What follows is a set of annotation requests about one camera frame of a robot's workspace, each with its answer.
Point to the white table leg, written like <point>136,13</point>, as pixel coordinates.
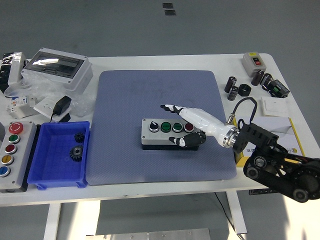
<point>237,215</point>
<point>52,222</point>

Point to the black slotted rail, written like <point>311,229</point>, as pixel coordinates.
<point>260,192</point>

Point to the grey four-button control box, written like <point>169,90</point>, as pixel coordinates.
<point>155,138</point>

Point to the black module with green terminal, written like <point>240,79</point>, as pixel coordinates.
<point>280,90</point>

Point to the grey-blue table mat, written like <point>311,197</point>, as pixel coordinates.
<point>125,162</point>

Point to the grey rocker switch box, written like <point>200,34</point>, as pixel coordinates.
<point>250,63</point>

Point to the white wall switch plate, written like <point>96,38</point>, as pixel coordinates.
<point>275,106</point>

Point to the grey five-button control station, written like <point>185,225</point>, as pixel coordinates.
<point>20,160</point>

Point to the large black bevel gear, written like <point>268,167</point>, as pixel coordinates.
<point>76,153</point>

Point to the small black bevel gear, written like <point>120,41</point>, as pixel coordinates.
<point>79,137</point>

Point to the clear plastic bag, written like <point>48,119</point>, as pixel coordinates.
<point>83,105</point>
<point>42,87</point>

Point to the black power adapter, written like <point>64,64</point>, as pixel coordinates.
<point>62,105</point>

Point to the white circuit breaker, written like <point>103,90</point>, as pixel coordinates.
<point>17,105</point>

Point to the yellow and white cardboard box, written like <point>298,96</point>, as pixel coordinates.
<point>275,122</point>

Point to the blue plastic bin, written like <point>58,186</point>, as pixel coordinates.
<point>50,165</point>

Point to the white wall socket plate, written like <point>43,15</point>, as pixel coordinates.
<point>43,105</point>

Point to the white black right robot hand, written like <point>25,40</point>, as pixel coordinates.
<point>202,120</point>

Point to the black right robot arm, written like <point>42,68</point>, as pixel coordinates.
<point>262,140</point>

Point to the grey enclosure with clear lid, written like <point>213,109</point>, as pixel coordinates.
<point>75,75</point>

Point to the black hex nut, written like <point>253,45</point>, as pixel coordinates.
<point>242,91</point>

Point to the black cylindrical capacitor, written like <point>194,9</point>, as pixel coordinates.
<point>230,85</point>
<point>266,80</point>
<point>233,93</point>
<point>257,78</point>

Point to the dark floor cover plate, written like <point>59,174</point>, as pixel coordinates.
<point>170,13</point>
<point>167,5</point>

